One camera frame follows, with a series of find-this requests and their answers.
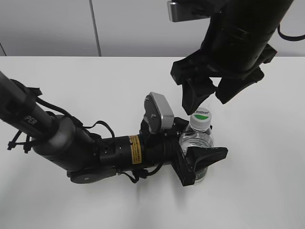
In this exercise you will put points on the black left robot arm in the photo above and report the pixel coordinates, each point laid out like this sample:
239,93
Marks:
61,138

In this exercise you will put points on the white green bottle cap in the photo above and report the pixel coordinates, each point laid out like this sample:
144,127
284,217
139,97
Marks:
200,120

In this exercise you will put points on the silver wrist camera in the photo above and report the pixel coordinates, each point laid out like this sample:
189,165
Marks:
179,12
158,113

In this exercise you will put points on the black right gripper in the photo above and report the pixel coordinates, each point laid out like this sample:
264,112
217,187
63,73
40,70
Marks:
235,44

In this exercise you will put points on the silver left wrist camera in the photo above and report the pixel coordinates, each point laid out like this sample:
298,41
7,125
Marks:
158,113

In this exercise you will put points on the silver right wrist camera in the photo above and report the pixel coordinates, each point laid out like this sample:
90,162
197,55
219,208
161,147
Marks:
179,12

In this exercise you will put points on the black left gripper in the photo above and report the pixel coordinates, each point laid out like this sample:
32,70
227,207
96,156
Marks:
163,148

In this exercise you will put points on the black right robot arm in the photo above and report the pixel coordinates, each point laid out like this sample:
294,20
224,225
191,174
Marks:
235,45

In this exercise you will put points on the clear green-label water bottle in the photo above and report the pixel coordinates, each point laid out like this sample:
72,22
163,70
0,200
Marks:
191,138

